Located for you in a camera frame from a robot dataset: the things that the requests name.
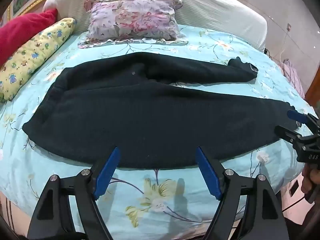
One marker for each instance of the floral ruffled pillow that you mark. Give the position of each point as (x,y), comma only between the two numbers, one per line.
(132,21)

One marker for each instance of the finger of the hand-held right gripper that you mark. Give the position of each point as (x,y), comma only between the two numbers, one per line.
(296,115)
(285,132)

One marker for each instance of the red fleece blanket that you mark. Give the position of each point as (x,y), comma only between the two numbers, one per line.
(18,33)

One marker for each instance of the yellow printed bolster pillow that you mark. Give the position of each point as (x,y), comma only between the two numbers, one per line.
(35,55)

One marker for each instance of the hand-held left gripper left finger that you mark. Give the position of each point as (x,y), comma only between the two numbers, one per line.
(107,173)

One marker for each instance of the light blue floral bed sheet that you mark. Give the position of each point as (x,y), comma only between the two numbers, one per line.
(160,205)

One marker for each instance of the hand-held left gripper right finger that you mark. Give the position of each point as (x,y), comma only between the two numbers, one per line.
(208,173)

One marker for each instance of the black charger plug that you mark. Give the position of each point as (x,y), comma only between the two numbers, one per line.
(267,51)

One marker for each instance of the white ribbed headboard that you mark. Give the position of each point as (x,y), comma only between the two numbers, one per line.
(215,7)

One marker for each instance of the pink checked cloth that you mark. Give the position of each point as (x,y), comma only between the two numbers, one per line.
(292,76)

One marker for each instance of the person's right hand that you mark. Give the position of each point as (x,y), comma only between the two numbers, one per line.
(310,180)

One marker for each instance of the black pants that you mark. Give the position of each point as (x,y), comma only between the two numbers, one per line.
(140,120)

